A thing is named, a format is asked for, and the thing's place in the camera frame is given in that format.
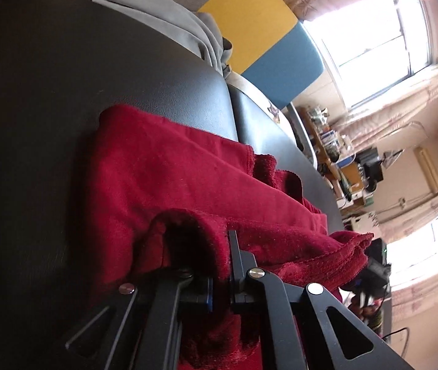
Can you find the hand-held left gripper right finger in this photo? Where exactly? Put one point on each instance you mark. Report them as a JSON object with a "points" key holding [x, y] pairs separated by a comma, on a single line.
{"points": [[236, 262]]}

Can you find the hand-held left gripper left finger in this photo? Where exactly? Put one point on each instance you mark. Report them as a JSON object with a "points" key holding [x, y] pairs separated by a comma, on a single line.
{"points": [[209, 296]]}

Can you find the red fleece pants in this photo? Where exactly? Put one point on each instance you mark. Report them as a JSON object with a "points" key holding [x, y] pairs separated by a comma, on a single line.
{"points": [[172, 177]]}

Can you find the white floral board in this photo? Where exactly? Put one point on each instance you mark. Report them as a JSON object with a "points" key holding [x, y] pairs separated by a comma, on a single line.
{"points": [[365, 221]]}

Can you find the small bright window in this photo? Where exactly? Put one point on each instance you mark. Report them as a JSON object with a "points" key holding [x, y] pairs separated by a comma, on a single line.
{"points": [[419, 250]]}

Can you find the white cabinet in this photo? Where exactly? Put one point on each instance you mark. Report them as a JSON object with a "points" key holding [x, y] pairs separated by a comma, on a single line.
{"points": [[361, 197]]}

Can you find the black monitor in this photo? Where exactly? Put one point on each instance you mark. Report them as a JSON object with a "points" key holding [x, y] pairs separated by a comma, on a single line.
{"points": [[371, 165]]}

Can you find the blue water jug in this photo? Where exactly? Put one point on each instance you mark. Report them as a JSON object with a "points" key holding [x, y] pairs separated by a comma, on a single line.
{"points": [[346, 160]]}

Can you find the wooden side table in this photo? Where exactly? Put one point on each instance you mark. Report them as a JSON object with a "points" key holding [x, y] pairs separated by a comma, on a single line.
{"points": [[313, 142]]}

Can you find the cluster of jars and bottles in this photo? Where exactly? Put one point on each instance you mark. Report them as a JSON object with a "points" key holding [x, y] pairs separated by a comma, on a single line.
{"points": [[327, 135]]}

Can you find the white printed pillow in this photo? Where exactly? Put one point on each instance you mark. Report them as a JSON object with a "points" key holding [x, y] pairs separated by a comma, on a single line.
{"points": [[250, 88]]}

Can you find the grey yellow blue armchair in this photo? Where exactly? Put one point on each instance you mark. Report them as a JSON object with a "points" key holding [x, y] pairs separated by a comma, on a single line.
{"points": [[280, 57]]}

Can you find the large bright window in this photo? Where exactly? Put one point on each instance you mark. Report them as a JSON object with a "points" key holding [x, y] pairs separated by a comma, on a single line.
{"points": [[365, 42]]}

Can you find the grey garment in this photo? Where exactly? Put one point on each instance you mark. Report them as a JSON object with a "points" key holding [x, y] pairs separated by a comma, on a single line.
{"points": [[157, 7]]}

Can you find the wall air conditioner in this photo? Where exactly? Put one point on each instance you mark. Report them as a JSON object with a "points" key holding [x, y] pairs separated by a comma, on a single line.
{"points": [[429, 169]]}

